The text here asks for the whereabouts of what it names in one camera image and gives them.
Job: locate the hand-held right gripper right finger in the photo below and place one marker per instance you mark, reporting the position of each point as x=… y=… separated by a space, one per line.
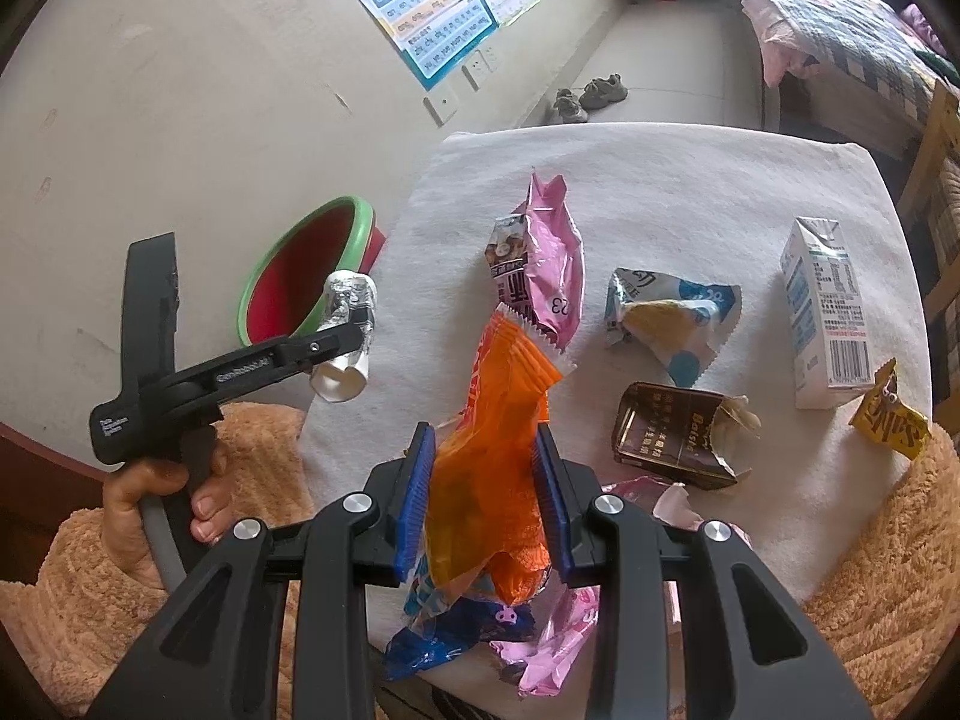
x=553 y=510

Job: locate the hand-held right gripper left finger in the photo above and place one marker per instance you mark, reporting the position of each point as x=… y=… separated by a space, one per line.
x=414 y=510

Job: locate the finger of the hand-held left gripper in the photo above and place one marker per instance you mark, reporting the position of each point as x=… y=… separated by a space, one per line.
x=262 y=364

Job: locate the orange snack wrapper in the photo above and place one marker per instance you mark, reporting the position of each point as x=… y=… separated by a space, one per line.
x=480 y=480

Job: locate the red bin with green rim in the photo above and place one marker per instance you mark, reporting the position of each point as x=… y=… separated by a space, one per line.
x=300 y=270

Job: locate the silver foil wrapper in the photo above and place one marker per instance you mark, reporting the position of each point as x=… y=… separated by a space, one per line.
x=349 y=292

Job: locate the brown wrapper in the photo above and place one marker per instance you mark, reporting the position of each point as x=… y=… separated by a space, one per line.
x=660 y=427

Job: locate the white milk carton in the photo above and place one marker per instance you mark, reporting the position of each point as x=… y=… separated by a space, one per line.
x=825 y=315

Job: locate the person's left hand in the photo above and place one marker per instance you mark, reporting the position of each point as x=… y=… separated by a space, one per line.
x=131 y=517

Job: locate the blue crumpled wrapper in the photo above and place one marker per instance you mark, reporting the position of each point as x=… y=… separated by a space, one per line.
x=427 y=645

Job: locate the shiny pink foil wrapper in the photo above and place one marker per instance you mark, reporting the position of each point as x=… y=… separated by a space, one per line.
x=547 y=652

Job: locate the dark brown wooden furniture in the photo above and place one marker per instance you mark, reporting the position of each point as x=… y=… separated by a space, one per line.
x=37 y=495

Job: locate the white and blue wrapper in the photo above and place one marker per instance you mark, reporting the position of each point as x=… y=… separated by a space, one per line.
x=675 y=322

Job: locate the pink snack wrapper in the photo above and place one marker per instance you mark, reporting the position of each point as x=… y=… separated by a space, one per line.
x=547 y=262

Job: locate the peach fuzzy blanket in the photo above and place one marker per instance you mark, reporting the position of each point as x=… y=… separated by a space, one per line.
x=885 y=577

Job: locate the white cloth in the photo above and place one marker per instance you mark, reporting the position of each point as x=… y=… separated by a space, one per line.
x=675 y=187

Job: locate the yellow snack wrapper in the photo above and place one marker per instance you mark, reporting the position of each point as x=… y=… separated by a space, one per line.
x=892 y=420

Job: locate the wooden chair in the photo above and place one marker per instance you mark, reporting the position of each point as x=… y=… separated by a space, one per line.
x=934 y=165

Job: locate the pink bed sheet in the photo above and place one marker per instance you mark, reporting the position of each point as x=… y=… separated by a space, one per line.
x=772 y=30

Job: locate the white wall socket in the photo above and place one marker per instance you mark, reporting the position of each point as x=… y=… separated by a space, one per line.
x=487 y=58
x=471 y=77
x=441 y=108

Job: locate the blue striped wall poster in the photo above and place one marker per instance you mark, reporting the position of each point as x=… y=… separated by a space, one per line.
x=427 y=7

